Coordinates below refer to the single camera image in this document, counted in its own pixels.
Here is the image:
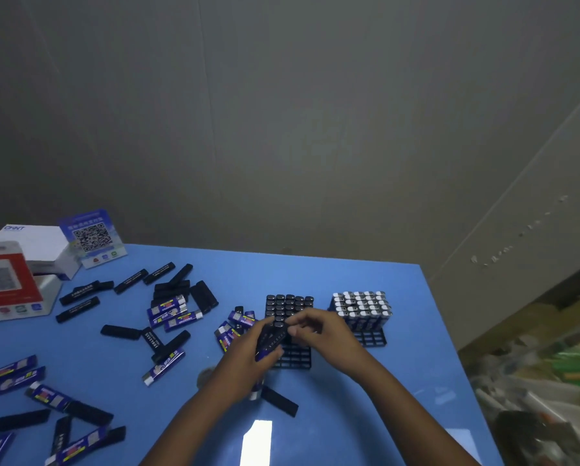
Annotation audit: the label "person's left forearm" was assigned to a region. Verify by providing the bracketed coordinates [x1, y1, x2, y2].
[139, 378, 245, 466]

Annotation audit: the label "black grid tray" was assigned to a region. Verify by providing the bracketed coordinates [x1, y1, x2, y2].
[328, 291, 394, 348]
[264, 294, 316, 370]

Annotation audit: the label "row of blue lighters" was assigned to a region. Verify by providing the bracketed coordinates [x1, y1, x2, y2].
[331, 291, 394, 331]

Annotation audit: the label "person's left hand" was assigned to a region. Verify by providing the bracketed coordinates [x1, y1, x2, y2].
[207, 316, 285, 401]

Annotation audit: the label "white cardboard box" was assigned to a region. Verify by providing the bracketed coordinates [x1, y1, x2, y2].
[0, 225, 81, 281]

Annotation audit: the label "person's right hand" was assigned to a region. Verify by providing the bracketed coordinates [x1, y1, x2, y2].
[287, 307, 371, 384]

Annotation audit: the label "red code sign stand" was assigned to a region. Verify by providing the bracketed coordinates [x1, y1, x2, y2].
[0, 241, 63, 324]

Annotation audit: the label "person's right forearm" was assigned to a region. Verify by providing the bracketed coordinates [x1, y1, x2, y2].
[353, 359, 480, 466]

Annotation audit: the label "pile of mixed lighters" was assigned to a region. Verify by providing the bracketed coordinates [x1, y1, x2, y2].
[0, 261, 257, 466]

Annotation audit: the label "black white-printed lighter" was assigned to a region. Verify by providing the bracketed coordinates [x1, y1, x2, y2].
[258, 326, 290, 355]

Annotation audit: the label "blue code sign stand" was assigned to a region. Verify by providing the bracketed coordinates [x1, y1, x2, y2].
[58, 208, 128, 269]

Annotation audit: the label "crumpled clear plastic bags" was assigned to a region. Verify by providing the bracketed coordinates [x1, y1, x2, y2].
[469, 334, 580, 466]

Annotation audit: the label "black slim lighter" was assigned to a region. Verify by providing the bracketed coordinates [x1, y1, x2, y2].
[260, 385, 300, 418]

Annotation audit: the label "row of black lighters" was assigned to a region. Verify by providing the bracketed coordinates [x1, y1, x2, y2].
[265, 294, 315, 331]

